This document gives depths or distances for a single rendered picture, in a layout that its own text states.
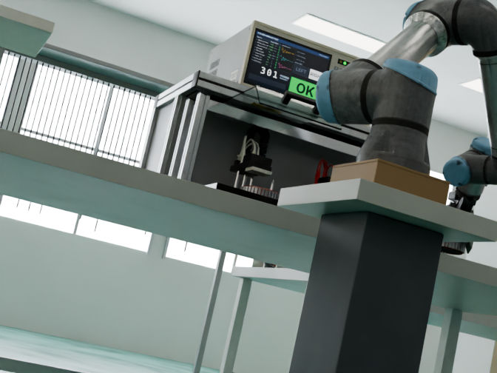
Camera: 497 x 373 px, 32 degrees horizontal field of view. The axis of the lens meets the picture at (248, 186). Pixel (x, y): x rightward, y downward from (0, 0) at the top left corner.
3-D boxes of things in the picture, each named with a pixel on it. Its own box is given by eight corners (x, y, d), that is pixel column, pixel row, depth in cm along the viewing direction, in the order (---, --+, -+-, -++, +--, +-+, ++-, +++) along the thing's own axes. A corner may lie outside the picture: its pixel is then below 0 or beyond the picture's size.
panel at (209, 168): (356, 247, 274) (373, 156, 279) (159, 193, 251) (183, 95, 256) (353, 247, 275) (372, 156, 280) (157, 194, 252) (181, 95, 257)
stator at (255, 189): (284, 206, 232) (287, 193, 233) (245, 196, 229) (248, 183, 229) (270, 209, 243) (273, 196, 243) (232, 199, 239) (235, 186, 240)
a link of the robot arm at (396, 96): (412, 117, 169) (425, 52, 171) (354, 116, 178) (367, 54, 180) (440, 136, 178) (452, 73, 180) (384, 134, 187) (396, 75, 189)
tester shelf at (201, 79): (401, 152, 265) (404, 138, 266) (195, 85, 242) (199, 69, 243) (334, 165, 306) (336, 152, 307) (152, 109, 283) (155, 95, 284)
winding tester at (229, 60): (369, 129, 265) (381, 65, 268) (239, 86, 250) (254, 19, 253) (313, 143, 301) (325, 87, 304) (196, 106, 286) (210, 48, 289)
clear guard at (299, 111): (341, 129, 229) (345, 108, 230) (259, 103, 221) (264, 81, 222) (290, 144, 259) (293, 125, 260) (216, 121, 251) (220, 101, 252)
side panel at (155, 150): (162, 203, 253) (187, 98, 258) (152, 200, 252) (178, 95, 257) (137, 207, 279) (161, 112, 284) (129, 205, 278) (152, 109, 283)
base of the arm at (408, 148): (442, 178, 171) (451, 130, 172) (373, 158, 167) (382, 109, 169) (407, 186, 185) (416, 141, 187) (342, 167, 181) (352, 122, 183)
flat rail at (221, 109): (390, 167, 263) (392, 158, 263) (201, 107, 242) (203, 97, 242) (388, 167, 264) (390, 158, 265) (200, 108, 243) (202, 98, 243)
